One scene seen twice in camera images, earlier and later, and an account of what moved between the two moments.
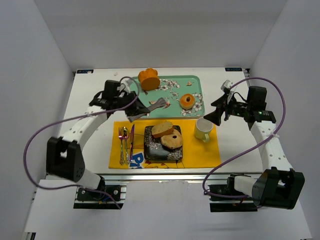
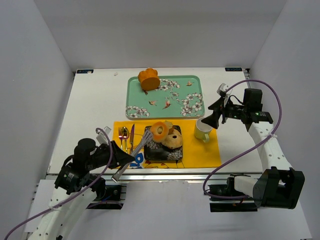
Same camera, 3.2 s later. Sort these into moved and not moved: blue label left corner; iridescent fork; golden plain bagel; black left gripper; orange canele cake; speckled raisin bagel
Moved: golden plain bagel; black left gripper
Not moved: orange canele cake; blue label left corner; speckled raisin bagel; iridescent fork
